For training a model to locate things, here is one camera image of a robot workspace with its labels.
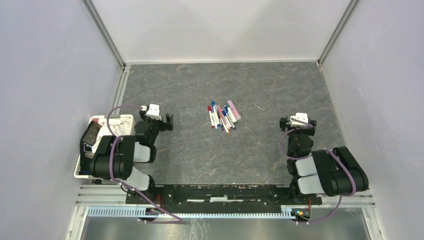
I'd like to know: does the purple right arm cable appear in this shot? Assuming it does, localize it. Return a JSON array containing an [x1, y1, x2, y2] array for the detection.
[[279, 118, 358, 224]]

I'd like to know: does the orange tipped marker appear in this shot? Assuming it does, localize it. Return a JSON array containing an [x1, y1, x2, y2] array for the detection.
[[217, 105, 230, 135]]

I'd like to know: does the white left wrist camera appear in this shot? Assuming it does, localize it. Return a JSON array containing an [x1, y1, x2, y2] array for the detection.
[[146, 104, 162, 121]]

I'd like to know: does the black box in basket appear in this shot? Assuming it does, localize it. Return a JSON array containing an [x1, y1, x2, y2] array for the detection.
[[78, 120, 100, 175]]

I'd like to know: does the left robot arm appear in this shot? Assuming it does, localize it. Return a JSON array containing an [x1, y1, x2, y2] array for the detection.
[[89, 110, 174, 204]]

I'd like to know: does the white plastic basket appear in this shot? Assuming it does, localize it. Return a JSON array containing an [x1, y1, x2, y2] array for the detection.
[[73, 114, 121, 180]]

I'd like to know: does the crumpled white cloth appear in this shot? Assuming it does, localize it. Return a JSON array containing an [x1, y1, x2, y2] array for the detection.
[[90, 114, 135, 154]]

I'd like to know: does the blue marker right side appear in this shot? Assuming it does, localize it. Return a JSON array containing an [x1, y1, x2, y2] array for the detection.
[[224, 105, 238, 125]]

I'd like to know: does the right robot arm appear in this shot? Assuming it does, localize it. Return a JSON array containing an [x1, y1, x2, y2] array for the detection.
[[279, 113, 369, 204]]

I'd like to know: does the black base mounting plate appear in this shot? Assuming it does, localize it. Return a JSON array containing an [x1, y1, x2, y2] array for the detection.
[[144, 184, 322, 215]]

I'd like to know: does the slotted cable duct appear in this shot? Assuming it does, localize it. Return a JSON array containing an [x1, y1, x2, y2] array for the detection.
[[86, 206, 311, 220]]

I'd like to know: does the dark blue capped marker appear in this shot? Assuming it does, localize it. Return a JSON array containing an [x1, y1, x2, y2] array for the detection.
[[222, 109, 236, 130]]

